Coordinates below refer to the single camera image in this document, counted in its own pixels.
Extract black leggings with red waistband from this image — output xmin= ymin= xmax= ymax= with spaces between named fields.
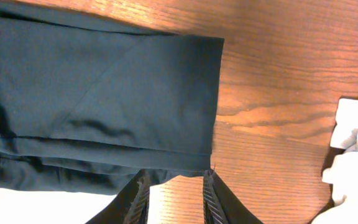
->
xmin=0 ymin=1 xmax=224 ymax=195

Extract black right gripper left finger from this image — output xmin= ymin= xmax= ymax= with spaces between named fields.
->
xmin=86 ymin=170 xmax=150 ymax=224

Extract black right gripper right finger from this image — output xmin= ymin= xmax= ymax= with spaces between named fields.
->
xmin=203 ymin=169 xmax=263 ymax=224

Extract white crumpled garment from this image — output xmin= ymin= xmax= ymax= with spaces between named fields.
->
xmin=312 ymin=98 xmax=358 ymax=224

